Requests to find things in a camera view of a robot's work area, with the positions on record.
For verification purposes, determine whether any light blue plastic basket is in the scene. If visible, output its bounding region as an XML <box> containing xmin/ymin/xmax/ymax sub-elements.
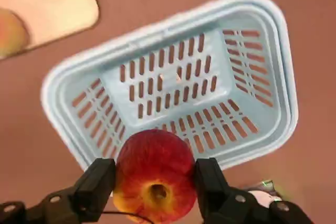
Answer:
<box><xmin>40</xmin><ymin>0</ymin><xmax>299</xmax><ymax>175</ymax></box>

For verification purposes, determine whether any cream plastic tray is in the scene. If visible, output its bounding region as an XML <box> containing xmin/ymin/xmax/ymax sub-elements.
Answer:
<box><xmin>0</xmin><ymin>0</ymin><xmax>101</xmax><ymax>61</ymax></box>

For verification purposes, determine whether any pink green peach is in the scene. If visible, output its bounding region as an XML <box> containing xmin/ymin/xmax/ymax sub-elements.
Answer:
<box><xmin>0</xmin><ymin>8</ymin><xmax>29</xmax><ymax>58</ymax></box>

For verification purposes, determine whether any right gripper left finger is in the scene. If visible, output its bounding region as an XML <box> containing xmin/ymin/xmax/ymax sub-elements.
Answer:
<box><xmin>0</xmin><ymin>157</ymin><xmax>117</xmax><ymax>224</ymax></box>

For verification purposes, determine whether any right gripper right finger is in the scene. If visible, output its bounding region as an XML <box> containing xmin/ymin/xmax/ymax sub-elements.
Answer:
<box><xmin>193</xmin><ymin>157</ymin><xmax>316</xmax><ymax>224</ymax></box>

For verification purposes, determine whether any red apple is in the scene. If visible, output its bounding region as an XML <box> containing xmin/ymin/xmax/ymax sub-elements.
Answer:
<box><xmin>112</xmin><ymin>129</ymin><xmax>198</xmax><ymax>222</ymax></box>

